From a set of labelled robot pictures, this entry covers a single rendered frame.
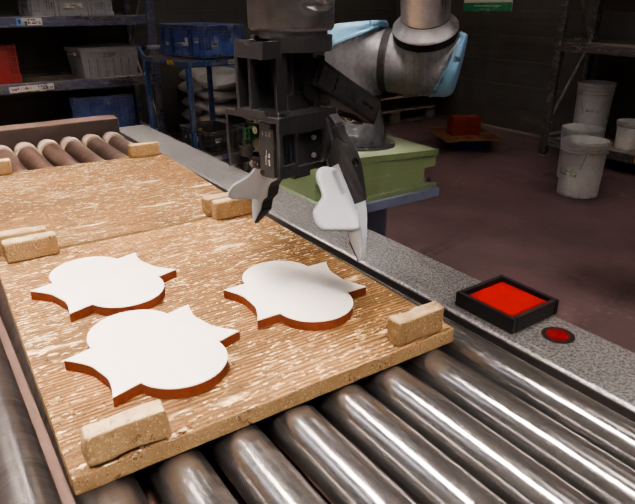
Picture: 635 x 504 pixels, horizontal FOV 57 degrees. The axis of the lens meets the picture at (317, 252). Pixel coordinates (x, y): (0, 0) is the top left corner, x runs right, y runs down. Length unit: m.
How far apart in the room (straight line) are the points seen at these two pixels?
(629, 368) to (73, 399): 0.48
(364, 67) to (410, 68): 0.09
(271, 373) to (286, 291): 0.13
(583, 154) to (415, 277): 3.50
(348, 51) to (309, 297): 0.64
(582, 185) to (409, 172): 3.13
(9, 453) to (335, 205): 0.32
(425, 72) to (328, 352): 0.69
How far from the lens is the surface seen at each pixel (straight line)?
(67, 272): 0.70
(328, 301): 0.59
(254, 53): 0.50
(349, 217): 0.53
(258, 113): 0.51
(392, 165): 1.13
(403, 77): 1.12
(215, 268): 0.69
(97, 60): 5.08
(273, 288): 0.61
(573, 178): 4.23
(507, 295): 0.67
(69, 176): 1.13
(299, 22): 0.51
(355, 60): 1.14
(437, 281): 0.71
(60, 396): 0.52
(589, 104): 5.24
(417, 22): 1.07
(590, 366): 0.60
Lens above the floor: 1.23
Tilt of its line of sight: 24 degrees down
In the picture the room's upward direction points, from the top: straight up
